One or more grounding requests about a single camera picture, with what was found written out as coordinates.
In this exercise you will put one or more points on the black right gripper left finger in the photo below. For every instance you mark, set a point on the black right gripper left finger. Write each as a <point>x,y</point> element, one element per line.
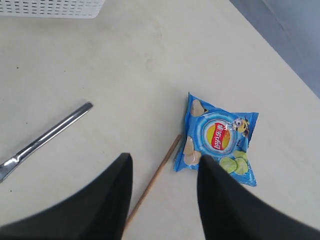
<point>97,212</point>

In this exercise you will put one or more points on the brown wooden chopstick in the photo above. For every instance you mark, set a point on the brown wooden chopstick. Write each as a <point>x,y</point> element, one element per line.
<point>152,181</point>

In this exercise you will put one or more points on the steel fork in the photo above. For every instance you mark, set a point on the steel fork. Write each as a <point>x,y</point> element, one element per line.
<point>11,164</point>

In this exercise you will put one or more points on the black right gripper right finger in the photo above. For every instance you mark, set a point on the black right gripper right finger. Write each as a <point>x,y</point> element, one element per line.
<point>230,212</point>

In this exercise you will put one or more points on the blue potato chips bag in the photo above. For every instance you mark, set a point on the blue potato chips bag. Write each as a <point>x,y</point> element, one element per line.
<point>223,135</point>

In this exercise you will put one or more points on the white woven plastic basket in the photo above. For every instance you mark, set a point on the white woven plastic basket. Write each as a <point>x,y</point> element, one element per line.
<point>62,9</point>

